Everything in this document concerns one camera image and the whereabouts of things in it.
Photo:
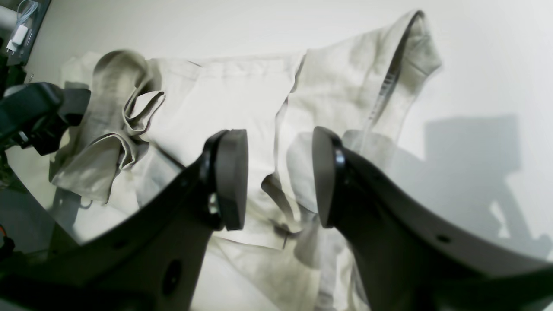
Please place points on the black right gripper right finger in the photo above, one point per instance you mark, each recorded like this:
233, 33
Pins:
409, 258

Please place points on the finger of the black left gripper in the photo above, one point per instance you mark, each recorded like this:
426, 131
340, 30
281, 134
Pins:
151, 261

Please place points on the light grey T-shirt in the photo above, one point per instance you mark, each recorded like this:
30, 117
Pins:
148, 118

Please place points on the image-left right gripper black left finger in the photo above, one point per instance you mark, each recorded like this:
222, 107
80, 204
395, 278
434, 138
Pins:
38, 114

